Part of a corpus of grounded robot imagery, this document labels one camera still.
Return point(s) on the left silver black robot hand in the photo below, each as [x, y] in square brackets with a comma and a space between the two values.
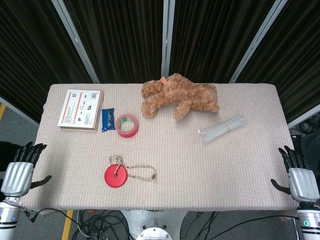
[17, 175]

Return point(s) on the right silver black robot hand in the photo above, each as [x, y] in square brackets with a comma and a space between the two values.
[303, 182]

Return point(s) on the pink sequin sewn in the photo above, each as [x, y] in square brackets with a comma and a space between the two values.
[116, 175]

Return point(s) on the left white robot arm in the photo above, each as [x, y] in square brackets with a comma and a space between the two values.
[8, 217]

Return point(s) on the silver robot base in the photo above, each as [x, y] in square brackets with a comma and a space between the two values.
[153, 225]

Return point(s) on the white orange product box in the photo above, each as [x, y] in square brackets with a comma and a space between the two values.
[81, 109]

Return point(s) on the clear plastic tube bundle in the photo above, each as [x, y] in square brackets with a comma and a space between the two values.
[222, 128]

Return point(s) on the blue snack wrapper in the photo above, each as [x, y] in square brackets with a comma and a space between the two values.
[108, 120]

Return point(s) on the red tape roll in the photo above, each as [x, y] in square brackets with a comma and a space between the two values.
[126, 125]

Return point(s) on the beige woven tablecloth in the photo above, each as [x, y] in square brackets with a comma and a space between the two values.
[162, 150]

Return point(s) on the brown plush teddy bear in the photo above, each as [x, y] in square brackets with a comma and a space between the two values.
[178, 96]

